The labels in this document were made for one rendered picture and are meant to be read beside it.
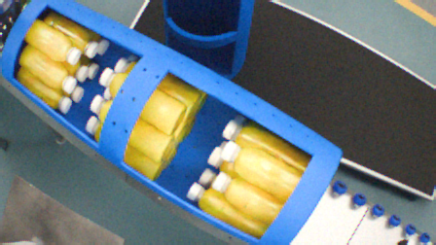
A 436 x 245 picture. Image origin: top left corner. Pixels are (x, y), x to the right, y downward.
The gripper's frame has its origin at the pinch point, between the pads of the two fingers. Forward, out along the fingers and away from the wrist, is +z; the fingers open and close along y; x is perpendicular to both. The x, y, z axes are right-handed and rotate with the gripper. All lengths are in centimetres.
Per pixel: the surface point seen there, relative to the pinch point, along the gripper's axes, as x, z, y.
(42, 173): -4, 116, 25
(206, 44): 41, 57, -38
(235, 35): 47, 55, -45
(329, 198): 94, 23, -9
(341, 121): 90, 101, -54
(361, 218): 106, 23, -8
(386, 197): 129, 116, -42
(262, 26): 46, 101, -71
